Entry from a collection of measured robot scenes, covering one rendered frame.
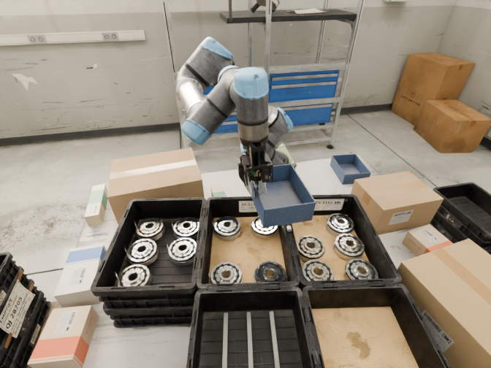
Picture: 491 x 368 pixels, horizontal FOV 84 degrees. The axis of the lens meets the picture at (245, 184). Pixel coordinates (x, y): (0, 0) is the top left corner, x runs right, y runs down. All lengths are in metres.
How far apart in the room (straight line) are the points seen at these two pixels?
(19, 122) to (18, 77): 0.53
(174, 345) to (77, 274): 0.43
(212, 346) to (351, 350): 0.38
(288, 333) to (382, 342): 0.26
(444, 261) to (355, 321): 0.37
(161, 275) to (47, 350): 0.36
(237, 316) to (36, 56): 3.39
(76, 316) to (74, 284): 0.12
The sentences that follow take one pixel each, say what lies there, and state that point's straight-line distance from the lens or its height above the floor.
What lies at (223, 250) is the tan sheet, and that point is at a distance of 1.03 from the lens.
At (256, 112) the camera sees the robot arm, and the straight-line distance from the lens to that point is 0.62.
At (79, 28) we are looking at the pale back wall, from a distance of 3.58.
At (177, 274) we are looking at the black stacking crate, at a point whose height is 0.83.
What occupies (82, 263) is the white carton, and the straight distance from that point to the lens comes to 1.20.
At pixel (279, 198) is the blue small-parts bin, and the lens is 0.88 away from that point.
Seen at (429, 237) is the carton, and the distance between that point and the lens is 1.37.
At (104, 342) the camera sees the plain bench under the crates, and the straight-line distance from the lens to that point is 1.11.
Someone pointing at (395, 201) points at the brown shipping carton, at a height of 0.86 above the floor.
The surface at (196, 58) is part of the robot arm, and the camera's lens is 1.07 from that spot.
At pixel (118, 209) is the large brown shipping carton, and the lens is 1.31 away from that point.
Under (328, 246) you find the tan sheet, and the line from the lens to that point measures 1.09.
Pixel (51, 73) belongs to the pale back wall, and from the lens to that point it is 3.79.
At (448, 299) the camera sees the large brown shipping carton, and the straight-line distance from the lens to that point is 1.03.
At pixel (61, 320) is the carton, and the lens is 1.11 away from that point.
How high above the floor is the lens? 1.64
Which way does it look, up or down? 38 degrees down
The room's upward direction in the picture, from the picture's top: straight up
